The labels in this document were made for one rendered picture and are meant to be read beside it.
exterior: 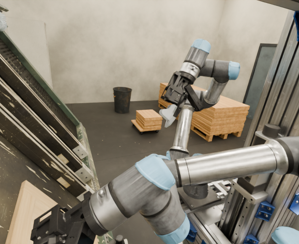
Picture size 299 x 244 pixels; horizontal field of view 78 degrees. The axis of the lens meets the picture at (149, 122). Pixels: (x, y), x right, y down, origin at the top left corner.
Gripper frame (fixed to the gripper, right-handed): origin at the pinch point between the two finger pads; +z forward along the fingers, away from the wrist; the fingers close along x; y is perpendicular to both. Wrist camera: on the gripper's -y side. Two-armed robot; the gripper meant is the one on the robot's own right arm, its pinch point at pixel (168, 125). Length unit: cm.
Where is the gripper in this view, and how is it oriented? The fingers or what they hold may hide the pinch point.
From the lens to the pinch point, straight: 72.2
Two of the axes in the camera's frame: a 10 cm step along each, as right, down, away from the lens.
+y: -8.8, -4.5, -1.9
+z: -4.4, 8.9, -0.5
